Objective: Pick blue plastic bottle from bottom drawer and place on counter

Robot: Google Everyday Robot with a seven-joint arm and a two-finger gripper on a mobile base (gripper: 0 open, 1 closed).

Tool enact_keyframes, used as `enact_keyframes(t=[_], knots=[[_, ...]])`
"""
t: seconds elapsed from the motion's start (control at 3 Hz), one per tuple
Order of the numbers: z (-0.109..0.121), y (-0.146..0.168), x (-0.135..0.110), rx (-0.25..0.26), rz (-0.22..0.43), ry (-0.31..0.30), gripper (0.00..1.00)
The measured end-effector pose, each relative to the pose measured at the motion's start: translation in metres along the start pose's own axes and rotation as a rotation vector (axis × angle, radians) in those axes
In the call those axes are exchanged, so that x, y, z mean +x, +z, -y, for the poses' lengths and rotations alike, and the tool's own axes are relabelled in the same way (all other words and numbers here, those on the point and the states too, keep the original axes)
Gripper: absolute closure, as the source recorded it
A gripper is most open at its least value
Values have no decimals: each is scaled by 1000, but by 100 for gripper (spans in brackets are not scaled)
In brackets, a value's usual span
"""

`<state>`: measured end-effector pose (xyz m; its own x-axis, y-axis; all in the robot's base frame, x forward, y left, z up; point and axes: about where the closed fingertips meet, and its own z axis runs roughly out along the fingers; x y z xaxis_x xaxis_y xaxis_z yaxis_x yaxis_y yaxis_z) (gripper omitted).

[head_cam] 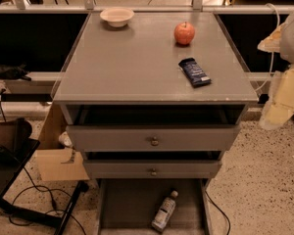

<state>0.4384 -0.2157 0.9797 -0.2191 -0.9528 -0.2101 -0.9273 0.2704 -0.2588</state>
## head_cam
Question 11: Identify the white bowl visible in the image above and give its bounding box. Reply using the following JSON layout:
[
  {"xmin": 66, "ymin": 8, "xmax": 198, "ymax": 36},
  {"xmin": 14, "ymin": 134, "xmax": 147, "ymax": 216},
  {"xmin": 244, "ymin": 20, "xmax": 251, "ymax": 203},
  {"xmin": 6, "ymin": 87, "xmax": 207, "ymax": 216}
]
[{"xmin": 100, "ymin": 7, "xmax": 134, "ymax": 27}]

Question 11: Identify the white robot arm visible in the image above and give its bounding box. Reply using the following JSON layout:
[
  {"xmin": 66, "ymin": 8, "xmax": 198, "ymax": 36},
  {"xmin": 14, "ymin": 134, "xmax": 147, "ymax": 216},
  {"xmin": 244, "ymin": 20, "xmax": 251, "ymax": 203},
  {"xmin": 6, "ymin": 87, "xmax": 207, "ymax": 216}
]
[{"xmin": 258, "ymin": 10, "xmax": 294, "ymax": 130}]

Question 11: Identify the black cable by drawer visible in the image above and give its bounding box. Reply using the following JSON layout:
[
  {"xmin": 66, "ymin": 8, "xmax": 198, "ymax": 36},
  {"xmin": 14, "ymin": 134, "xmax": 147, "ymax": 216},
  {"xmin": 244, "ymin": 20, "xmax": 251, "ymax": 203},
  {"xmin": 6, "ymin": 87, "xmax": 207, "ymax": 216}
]
[{"xmin": 204, "ymin": 190, "xmax": 232, "ymax": 235}]

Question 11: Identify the grey drawer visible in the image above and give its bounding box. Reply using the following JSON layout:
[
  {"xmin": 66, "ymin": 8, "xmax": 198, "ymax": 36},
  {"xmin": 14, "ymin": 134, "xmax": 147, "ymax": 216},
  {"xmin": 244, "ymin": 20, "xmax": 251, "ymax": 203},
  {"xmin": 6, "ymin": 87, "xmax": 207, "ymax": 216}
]
[
  {"xmin": 83, "ymin": 160, "xmax": 221, "ymax": 179},
  {"xmin": 67, "ymin": 125, "xmax": 240, "ymax": 152},
  {"xmin": 93, "ymin": 179, "xmax": 213, "ymax": 235}
]

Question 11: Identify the grey bottom drawer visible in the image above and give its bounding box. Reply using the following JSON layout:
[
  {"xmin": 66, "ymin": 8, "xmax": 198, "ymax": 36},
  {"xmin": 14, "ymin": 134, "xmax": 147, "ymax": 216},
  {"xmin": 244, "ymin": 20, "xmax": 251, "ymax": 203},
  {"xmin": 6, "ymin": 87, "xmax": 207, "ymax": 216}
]
[{"xmin": 93, "ymin": 179, "xmax": 213, "ymax": 235}]

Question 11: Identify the brass drawer knob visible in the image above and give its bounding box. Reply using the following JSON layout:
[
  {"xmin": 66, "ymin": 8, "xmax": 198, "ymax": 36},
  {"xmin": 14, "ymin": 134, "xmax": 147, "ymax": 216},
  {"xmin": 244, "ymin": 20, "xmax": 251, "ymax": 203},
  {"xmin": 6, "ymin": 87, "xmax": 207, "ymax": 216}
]
[
  {"xmin": 150, "ymin": 168, "xmax": 157, "ymax": 176},
  {"xmin": 150, "ymin": 137, "xmax": 159, "ymax": 146}
]

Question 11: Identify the black floor cable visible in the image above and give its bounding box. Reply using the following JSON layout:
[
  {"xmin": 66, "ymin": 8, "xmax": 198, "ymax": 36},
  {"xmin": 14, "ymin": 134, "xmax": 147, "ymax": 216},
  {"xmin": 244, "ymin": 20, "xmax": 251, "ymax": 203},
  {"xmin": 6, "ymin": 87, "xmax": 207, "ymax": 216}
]
[{"xmin": 7, "ymin": 166, "xmax": 88, "ymax": 235}]

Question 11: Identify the grey middle drawer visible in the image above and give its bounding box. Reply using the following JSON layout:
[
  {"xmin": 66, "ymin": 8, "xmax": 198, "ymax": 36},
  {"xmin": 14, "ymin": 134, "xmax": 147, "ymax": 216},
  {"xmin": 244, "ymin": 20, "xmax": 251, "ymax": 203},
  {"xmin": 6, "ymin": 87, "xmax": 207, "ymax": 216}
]
[{"xmin": 83, "ymin": 160, "xmax": 221, "ymax": 179}]

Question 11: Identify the dark blue snack bar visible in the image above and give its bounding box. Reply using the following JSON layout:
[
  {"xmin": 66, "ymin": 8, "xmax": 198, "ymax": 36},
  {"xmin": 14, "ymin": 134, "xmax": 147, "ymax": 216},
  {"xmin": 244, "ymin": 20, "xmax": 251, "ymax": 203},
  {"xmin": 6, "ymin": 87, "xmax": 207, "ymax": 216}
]
[{"xmin": 178, "ymin": 58, "xmax": 212, "ymax": 88}]

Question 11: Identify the grey top drawer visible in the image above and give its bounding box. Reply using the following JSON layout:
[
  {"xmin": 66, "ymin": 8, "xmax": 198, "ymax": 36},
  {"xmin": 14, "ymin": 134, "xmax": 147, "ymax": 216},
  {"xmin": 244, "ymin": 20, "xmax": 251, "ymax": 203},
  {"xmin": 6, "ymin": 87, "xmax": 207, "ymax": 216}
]
[{"xmin": 67, "ymin": 125, "xmax": 240, "ymax": 152}]

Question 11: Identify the white hanging cable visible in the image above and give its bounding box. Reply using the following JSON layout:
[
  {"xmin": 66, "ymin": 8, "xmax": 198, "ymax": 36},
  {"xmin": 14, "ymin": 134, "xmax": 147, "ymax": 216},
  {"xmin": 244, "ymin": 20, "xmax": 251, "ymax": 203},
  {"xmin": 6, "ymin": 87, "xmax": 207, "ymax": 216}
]
[{"xmin": 254, "ymin": 2, "xmax": 282, "ymax": 93}]

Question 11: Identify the black monitor stand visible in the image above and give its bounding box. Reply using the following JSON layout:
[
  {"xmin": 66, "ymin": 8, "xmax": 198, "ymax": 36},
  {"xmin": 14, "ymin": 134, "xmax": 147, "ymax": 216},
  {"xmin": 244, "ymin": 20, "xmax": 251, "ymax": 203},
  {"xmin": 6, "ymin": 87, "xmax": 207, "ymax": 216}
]
[{"xmin": 0, "ymin": 118, "xmax": 88, "ymax": 235}]

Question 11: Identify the cardboard box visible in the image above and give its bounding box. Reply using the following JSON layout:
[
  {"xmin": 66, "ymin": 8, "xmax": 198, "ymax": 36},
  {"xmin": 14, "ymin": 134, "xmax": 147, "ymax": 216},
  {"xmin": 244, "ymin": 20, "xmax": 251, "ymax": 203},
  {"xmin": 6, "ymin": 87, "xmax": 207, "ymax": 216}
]
[{"xmin": 35, "ymin": 104, "xmax": 89, "ymax": 181}]

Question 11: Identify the clear plastic water bottle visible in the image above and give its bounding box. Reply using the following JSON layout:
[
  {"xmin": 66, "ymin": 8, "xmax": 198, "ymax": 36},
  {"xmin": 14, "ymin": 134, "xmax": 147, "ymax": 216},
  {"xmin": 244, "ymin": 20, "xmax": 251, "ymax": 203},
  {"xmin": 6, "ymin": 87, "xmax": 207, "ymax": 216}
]
[{"xmin": 151, "ymin": 190, "xmax": 178, "ymax": 232}]

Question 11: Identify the grey drawer cabinet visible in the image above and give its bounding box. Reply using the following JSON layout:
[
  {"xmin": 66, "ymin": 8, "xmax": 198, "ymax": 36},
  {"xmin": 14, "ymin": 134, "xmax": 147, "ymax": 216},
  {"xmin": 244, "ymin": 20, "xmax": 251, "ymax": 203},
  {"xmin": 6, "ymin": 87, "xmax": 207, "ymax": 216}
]
[{"xmin": 50, "ymin": 11, "xmax": 260, "ymax": 181}]

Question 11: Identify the brass top drawer knob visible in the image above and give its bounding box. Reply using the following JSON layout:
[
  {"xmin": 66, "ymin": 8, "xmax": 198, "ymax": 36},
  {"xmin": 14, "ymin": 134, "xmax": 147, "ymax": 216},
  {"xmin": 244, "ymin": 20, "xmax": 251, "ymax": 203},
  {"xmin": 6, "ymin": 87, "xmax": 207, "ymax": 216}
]
[{"xmin": 150, "ymin": 137, "xmax": 159, "ymax": 146}]

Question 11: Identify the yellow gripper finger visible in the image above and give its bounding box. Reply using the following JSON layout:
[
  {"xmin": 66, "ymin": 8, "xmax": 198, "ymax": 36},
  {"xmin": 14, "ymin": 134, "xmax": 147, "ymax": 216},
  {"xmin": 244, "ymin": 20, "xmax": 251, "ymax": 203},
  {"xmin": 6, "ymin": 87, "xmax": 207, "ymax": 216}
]
[
  {"xmin": 259, "ymin": 65, "xmax": 294, "ymax": 130},
  {"xmin": 257, "ymin": 23, "xmax": 285, "ymax": 53}
]

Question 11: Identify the brass middle drawer knob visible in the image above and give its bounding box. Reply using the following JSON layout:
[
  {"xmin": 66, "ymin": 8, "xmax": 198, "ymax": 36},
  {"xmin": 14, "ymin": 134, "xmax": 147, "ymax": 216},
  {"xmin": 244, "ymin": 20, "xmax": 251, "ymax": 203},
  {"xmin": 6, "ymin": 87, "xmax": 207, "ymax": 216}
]
[{"xmin": 150, "ymin": 168, "xmax": 157, "ymax": 176}]

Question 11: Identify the red apple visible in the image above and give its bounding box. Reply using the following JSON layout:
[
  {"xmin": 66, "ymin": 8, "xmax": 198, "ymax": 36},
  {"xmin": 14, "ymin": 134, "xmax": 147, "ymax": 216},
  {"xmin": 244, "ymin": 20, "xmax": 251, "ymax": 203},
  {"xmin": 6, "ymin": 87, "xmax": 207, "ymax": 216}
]
[{"xmin": 173, "ymin": 22, "xmax": 195, "ymax": 45}]

